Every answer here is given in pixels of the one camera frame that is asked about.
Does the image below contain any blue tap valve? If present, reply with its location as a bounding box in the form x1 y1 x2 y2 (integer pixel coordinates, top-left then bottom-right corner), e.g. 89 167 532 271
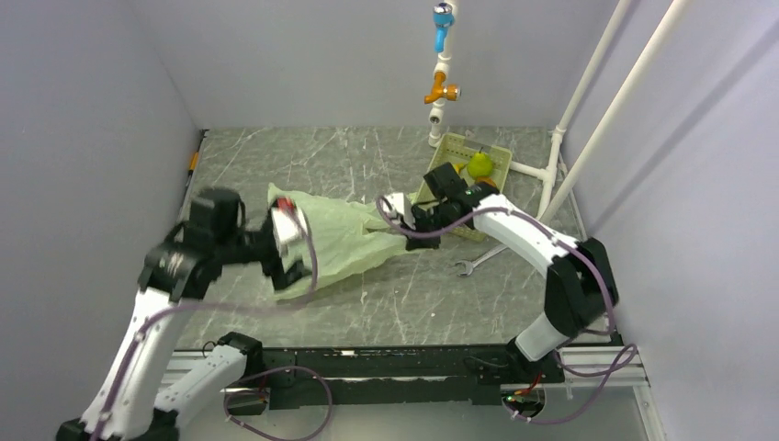
433 2 456 53

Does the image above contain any white pvc pipe frame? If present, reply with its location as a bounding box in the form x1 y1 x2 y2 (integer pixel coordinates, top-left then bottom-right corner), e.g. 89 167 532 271
427 1 692 234

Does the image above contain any purple cable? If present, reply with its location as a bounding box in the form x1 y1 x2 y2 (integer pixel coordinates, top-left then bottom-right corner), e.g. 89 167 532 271
87 209 333 441
375 194 639 426

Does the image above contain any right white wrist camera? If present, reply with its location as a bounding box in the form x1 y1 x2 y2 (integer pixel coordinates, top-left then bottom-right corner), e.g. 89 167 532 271
379 192 415 230

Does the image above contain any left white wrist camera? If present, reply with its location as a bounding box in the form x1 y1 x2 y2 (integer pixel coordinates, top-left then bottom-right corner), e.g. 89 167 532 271
270 197 308 256

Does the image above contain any brown fake kiwi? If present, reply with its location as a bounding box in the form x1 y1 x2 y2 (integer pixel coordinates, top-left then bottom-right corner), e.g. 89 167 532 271
475 176 498 189

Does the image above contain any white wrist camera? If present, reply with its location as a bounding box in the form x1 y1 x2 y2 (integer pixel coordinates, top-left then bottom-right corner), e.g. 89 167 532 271
379 192 415 230
270 197 308 256

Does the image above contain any silver wrench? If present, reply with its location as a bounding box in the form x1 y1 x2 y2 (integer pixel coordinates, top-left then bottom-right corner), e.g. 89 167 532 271
454 244 507 277

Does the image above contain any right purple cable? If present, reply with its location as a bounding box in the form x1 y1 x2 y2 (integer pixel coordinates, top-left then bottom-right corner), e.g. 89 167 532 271
375 194 639 426

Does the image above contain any light green plastic bag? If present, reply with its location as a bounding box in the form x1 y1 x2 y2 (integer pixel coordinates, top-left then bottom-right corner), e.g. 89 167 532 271
267 183 408 288

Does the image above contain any green fake pear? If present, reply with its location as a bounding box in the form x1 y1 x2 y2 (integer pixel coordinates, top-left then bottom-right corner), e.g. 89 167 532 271
466 151 493 179

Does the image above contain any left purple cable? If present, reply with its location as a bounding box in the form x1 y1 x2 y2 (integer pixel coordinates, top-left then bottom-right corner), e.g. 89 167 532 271
87 209 333 441

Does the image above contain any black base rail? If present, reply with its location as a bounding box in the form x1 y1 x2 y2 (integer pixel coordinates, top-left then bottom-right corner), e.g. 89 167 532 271
226 344 565 416

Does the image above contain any orange handled tool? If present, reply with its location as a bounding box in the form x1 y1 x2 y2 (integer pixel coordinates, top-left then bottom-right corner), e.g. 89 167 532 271
186 130 209 181

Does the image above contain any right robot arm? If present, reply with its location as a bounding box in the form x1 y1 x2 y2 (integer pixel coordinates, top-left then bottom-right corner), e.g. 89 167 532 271
377 164 618 381

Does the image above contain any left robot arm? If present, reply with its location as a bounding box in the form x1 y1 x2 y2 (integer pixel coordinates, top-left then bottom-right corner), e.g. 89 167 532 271
56 187 310 440

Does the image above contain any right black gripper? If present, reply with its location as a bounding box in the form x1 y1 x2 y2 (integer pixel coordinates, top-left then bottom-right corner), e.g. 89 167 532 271
401 199 455 251

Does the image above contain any pale yellow plastic basket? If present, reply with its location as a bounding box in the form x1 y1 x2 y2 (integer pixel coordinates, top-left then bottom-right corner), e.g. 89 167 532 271
412 133 513 209

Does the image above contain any orange tap valve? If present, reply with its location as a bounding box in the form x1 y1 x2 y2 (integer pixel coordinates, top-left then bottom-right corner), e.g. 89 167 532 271
423 71 461 105

